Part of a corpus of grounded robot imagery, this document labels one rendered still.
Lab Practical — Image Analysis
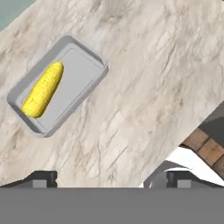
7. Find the white cabinet front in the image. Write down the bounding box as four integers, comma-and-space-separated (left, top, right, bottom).
139, 145, 224, 188

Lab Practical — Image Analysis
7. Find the yellow corn cob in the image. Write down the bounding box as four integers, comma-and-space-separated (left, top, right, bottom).
21, 60, 65, 119

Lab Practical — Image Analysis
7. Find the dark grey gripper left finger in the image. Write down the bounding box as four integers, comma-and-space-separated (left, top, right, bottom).
0, 170, 59, 188

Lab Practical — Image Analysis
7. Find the grey tupperware container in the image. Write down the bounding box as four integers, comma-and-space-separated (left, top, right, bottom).
6, 34, 109, 138

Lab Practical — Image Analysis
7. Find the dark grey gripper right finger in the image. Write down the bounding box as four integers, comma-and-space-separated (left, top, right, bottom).
166, 170, 223, 188

